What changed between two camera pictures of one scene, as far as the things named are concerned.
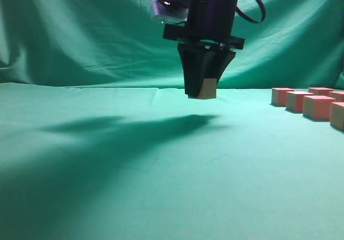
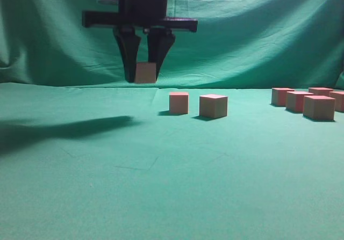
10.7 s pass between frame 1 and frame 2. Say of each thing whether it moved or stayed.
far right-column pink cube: stayed
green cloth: stayed
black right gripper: moved
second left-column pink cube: stayed
